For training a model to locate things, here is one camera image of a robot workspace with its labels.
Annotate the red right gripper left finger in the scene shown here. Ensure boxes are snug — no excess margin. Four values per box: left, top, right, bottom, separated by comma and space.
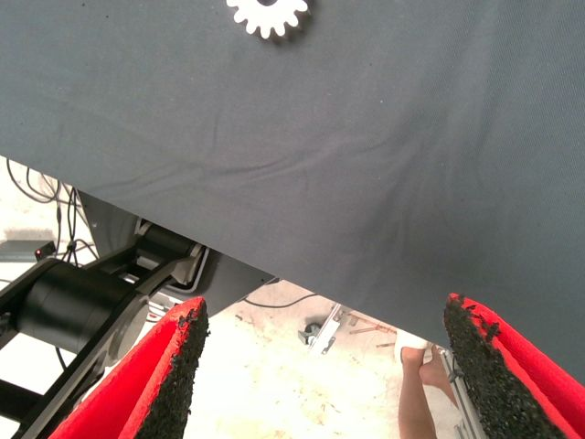
48, 295, 211, 439

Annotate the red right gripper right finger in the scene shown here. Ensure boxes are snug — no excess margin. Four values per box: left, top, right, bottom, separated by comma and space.
442, 292, 585, 439

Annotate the larger steel gear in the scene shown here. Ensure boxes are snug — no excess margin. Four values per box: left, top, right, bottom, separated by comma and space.
226, 0, 314, 45

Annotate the person's bare leg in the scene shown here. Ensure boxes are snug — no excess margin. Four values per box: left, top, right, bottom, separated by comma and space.
397, 345, 461, 439

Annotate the white shoe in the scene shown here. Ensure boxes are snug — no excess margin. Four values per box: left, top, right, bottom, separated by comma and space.
395, 331, 433, 352

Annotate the grey caster wheel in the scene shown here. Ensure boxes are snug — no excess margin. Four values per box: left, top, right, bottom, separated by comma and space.
298, 322, 322, 348

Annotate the small grey hub box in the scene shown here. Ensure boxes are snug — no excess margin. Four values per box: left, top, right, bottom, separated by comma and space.
0, 240, 57, 264

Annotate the dark grey table cloth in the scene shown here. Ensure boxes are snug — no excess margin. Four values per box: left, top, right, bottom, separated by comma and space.
0, 0, 585, 385

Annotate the aluminium frame profile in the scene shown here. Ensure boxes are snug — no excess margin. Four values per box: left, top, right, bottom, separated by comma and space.
436, 345, 488, 439
309, 301, 345, 354

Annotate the black robot torso frame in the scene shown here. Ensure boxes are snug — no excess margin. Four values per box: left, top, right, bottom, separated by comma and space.
0, 191, 278, 439

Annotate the black floor cable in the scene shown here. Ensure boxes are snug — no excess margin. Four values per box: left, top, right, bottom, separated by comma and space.
243, 292, 317, 310
5, 158, 101, 267

